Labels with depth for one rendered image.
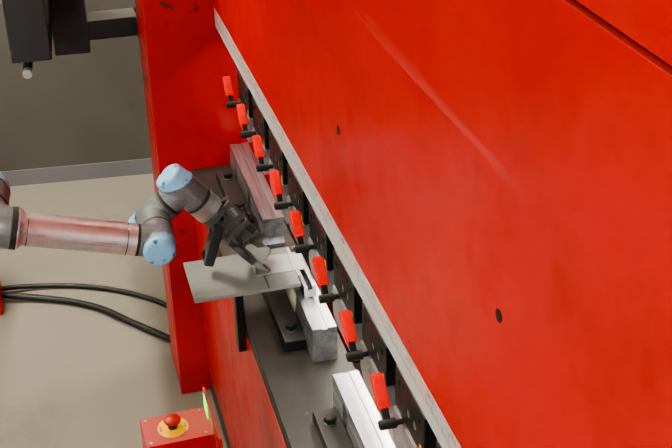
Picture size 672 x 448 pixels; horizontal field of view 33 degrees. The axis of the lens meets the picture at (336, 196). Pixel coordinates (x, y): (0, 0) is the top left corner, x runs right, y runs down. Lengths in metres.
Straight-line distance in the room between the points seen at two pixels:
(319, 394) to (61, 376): 1.80
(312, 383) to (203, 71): 1.22
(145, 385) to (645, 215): 3.25
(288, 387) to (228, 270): 0.37
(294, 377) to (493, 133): 1.43
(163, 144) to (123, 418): 1.00
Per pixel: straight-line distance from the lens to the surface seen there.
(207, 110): 3.56
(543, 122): 1.22
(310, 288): 2.78
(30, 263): 4.97
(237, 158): 3.47
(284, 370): 2.70
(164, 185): 2.68
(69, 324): 4.53
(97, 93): 5.41
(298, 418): 2.56
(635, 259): 1.08
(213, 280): 2.81
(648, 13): 0.96
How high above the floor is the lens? 2.50
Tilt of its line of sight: 28 degrees down
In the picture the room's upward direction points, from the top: 1 degrees counter-clockwise
